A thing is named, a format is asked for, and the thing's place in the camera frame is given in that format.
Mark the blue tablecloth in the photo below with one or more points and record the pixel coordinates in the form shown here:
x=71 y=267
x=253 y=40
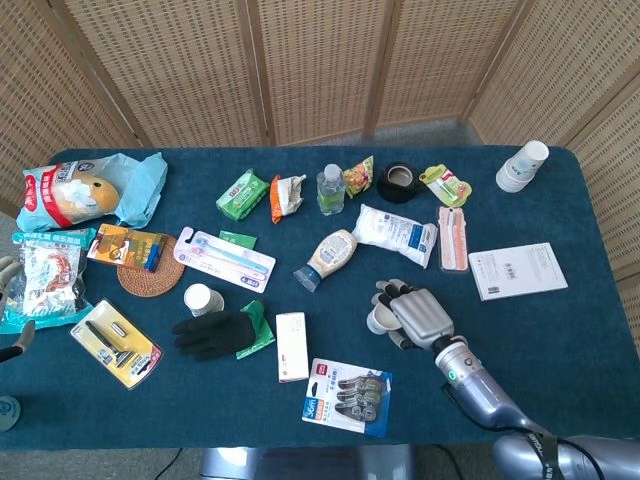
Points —
x=200 y=410

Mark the round pale blue object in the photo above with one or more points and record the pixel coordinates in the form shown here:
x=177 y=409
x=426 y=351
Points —
x=7 y=415

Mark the blue correction tape pack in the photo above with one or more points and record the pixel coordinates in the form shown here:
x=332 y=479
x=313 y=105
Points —
x=325 y=395

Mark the glue stick package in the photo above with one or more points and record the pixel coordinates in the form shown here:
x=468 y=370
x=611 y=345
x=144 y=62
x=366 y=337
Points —
x=445 y=187

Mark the clear bottle green label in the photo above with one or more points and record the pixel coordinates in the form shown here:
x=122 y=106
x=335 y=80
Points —
x=330 y=195

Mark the wicker folding screen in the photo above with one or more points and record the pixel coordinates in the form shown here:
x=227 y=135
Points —
x=320 y=65

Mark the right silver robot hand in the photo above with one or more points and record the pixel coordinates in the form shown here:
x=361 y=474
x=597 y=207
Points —
x=420 y=315

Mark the white paper cup blue flower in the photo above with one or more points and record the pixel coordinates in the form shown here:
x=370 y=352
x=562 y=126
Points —
x=382 y=320

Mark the green foil packet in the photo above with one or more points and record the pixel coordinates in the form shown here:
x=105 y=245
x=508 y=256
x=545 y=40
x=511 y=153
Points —
x=262 y=325

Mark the round woven rattan coaster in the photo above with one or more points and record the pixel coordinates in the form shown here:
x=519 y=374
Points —
x=150 y=282

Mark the green yellow snack packet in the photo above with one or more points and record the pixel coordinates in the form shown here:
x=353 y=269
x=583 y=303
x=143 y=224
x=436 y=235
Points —
x=357 y=177

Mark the white rectangular carton box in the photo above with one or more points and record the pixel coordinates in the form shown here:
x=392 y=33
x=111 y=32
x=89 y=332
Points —
x=292 y=350

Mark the white bag blue print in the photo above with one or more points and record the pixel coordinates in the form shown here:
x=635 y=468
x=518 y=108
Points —
x=395 y=232

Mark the small flat green packet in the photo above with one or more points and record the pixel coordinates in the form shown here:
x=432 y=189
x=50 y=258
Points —
x=240 y=239

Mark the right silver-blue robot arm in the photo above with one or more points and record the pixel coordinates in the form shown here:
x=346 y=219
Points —
x=480 y=395

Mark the crumpled orange snack bag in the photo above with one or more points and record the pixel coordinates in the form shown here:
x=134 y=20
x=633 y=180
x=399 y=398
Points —
x=280 y=200

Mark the stack of paper cups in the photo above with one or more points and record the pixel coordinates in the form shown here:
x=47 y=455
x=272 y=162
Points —
x=517 y=172

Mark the beige squeeze sauce bottle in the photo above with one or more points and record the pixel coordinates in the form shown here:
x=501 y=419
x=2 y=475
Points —
x=330 y=250

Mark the pink toothbrush blister pack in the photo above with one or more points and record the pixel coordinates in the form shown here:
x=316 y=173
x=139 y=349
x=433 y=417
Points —
x=225 y=257

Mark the light blue printed plastic bag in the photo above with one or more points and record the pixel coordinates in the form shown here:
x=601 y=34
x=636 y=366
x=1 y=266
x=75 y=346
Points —
x=135 y=190

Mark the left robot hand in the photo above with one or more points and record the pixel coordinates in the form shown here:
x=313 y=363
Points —
x=20 y=340

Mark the flat white box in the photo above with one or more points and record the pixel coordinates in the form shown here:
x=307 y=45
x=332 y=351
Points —
x=520 y=270

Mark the yellow card razor pack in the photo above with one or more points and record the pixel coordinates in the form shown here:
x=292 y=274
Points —
x=115 y=350

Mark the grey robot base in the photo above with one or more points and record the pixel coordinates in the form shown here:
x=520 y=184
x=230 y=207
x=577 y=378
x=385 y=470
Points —
x=300 y=465

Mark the teal snack bag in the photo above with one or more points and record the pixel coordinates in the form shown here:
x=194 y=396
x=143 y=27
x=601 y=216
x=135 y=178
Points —
x=45 y=280

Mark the black work glove green cuff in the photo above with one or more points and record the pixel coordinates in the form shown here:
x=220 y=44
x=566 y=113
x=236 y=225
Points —
x=215 y=332

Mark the small plain white paper cup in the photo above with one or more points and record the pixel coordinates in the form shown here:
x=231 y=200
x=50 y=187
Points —
x=197 y=297

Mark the orange yellow cardboard box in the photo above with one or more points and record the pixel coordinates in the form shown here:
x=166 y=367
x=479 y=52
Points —
x=125 y=247

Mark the green wet wipes pack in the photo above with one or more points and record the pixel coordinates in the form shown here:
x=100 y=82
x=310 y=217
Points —
x=240 y=195

